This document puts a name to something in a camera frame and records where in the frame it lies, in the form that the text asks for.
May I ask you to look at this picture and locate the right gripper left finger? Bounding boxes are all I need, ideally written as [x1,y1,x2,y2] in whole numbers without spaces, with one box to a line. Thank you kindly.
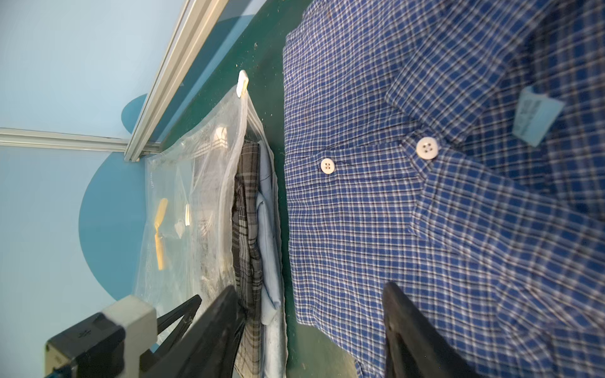
[141,286,246,377]

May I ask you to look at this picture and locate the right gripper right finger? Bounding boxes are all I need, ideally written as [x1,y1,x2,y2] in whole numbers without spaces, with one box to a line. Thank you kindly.
[382,282,478,377]

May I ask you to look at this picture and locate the light blue shirt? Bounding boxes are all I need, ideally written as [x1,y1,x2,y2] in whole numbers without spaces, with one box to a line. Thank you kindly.
[256,142,288,377]

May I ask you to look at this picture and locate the grey plaid shirt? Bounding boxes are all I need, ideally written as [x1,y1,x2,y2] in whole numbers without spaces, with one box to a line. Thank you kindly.
[232,141,263,377]

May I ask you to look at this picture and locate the clear plastic vacuum bag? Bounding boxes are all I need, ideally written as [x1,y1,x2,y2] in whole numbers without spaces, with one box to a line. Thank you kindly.
[134,69,289,378]

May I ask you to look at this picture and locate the blue checkered shirt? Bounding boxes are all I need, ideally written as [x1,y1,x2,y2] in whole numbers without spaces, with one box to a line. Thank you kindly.
[284,1,604,377]

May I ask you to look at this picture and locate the aluminium frame back bar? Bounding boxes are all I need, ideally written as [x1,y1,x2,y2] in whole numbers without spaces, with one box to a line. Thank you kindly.
[0,127,164,154]

